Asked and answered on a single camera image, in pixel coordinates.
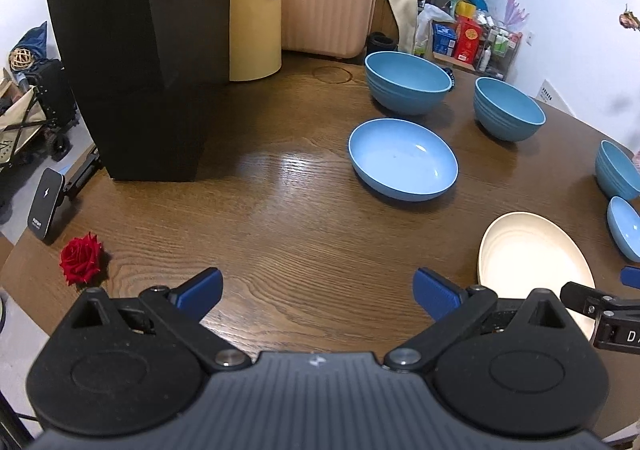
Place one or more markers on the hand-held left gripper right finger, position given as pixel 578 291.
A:
pixel 436 297

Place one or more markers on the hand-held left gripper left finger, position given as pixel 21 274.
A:
pixel 202 291

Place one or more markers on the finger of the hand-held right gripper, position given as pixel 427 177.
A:
pixel 585 299
pixel 631 277

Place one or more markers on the cream plate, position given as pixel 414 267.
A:
pixel 530 255

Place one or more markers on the medium blue bowl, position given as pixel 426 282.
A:
pixel 507 107

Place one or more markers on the large blue bowl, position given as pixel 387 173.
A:
pixel 407 79

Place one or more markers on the small blue dish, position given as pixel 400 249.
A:
pixel 625 227

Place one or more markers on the small blue bowl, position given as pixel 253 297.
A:
pixel 620 169

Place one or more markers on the red rose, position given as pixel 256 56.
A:
pixel 80 257

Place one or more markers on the blue shallow plate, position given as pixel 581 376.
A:
pixel 400 159

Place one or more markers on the black clamp stand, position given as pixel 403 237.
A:
pixel 82 174

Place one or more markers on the black phone charger stand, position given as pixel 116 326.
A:
pixel 45 205

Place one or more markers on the white board sign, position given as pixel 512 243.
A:
pixel 555 97

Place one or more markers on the cardboard box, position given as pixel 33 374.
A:
pixel 452 60

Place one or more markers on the folding cart with bags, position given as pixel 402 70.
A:
pixel 52 99

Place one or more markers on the beige folding wagon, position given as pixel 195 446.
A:
pixel 20 129

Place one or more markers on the black paper bag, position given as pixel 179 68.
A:
pixel 130 54

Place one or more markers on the dried rose bouquet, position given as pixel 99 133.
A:
pixel 630 19

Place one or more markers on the blue box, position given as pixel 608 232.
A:
pixel 444 38

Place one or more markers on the red box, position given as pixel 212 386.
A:
pixel 469 39

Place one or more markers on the white plastic bag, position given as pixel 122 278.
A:
pixel 426 22

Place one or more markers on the yellow thermos jug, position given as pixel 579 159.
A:
pixel 252 14

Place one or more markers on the wooden chair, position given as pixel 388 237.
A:
pixel 386 17

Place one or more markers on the wicker ball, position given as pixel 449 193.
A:
pixel 21 59

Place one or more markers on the beige jacket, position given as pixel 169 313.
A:
pixel 402 4

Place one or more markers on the blue bag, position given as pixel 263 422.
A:
pixel 32 37

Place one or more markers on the pink suitcase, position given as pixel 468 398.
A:
pixel 325 4

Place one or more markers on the wall socket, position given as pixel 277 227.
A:
pixel 531 39

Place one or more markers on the purple wall sticker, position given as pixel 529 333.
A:
pixel 515 9

